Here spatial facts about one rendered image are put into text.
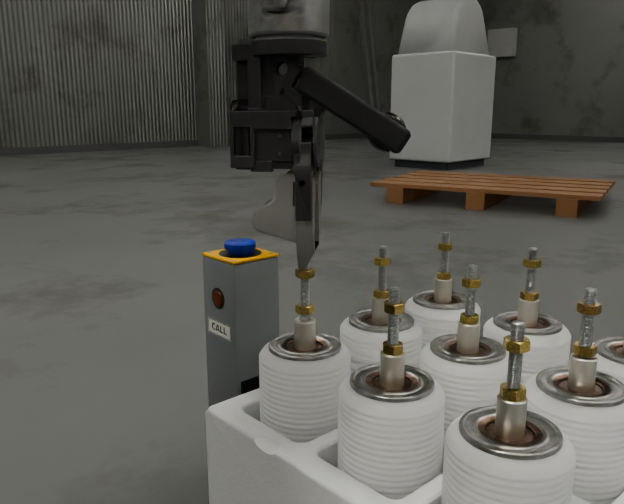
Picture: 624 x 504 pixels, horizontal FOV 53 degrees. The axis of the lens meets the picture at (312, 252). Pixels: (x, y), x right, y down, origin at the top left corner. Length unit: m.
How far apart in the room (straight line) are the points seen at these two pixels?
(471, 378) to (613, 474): 0.14
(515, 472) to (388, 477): 0.13
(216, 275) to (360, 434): 0.31
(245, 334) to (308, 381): 0.18
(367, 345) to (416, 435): 0.17
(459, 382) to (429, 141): 4.68
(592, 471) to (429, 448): 0.13
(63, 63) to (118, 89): 0.70
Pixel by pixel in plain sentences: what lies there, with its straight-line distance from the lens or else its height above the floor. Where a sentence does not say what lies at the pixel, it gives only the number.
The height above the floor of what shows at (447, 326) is 0.23.
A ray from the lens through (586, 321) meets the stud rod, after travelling 0.58.
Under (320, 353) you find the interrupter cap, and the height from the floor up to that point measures 0.25.
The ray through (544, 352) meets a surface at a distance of 0.72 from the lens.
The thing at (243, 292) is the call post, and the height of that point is 0.27.
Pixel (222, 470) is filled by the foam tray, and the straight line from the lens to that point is 0.70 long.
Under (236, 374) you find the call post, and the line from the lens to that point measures 0.79.
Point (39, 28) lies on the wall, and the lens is 7.67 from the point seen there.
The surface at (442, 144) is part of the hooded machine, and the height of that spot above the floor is 0.21.
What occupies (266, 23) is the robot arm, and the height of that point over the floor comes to 0.56.
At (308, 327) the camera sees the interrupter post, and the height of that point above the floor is 0.28.
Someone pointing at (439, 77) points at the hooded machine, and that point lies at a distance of 5.21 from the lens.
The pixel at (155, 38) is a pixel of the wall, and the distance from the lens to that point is 8.32.
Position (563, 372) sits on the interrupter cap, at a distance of 0.63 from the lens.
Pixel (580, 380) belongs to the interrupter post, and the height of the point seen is 0.26.
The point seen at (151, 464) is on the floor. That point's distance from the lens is 0.96.
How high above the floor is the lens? 0.49
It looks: 13 degrees down
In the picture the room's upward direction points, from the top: straight up
